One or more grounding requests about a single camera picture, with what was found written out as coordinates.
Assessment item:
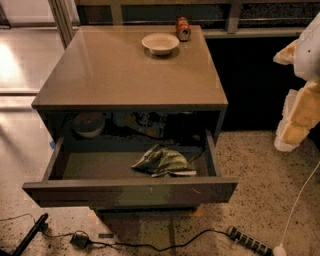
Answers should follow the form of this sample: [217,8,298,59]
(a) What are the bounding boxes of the black power adapter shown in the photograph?
[70,233,90,249]

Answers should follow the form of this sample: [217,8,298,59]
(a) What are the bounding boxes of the green chip bag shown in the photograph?
[131,144,197,178]

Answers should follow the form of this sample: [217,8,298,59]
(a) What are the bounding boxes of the white bowl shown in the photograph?
[142,33,179,56]

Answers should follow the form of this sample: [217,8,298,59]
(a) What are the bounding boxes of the black power cable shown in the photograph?
[88,228,231,253]

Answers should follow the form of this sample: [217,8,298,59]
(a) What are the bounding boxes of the metal railing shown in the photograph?
[74,0,320,33]

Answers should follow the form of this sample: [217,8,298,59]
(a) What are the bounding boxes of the black power strip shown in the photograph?
[227,226,273,256]

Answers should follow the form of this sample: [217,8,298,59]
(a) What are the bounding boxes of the grey top drawer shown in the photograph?
[23,130,238,211]

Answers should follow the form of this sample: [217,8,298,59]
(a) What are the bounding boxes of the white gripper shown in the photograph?
[273,12,320,152]

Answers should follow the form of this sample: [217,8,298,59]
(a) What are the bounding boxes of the orange soda can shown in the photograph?
[176,17,191,41]

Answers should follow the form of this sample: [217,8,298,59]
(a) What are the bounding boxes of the grey drawer cabinet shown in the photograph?
[31,24,229,241]

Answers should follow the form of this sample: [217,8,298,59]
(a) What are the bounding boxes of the white plug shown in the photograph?
[272,244,287,256]

